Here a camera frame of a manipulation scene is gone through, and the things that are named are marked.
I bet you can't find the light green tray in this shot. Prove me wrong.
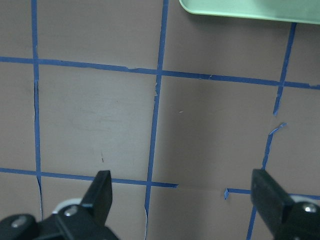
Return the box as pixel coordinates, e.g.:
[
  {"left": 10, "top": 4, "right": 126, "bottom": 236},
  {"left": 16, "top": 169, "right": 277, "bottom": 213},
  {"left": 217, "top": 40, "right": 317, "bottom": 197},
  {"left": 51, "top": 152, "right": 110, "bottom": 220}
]
[{"left": 179, "top": 0, "right": 320, "bottom": 25}]

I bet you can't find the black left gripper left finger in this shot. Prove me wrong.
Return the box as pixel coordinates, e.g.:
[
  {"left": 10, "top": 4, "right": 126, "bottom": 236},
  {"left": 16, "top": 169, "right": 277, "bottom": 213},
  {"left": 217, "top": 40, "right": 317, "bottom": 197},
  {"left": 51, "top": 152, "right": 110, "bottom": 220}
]
[{"left": 55, "top": 170, "right": 118, "bottom": 240}]

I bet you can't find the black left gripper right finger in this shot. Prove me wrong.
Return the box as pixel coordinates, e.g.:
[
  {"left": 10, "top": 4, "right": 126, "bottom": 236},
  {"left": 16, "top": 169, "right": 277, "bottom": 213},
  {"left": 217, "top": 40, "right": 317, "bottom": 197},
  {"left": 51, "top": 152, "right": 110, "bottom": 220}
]
[{"left": 250, "top": 169, "right": 320, "bottom": 240}]

